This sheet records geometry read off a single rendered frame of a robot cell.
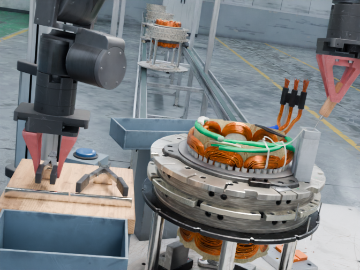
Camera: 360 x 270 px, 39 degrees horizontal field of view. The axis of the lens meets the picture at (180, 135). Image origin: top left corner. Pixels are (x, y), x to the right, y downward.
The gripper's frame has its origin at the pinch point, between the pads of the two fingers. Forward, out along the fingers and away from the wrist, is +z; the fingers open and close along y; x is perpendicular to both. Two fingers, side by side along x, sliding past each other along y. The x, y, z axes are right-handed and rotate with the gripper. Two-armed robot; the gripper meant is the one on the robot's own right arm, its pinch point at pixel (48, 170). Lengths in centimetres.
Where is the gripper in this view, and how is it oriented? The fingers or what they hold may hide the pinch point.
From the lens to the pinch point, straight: 78.3
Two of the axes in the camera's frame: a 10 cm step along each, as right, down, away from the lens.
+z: -1.5, 9.6, 2.4
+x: -1.2, -2.6, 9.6
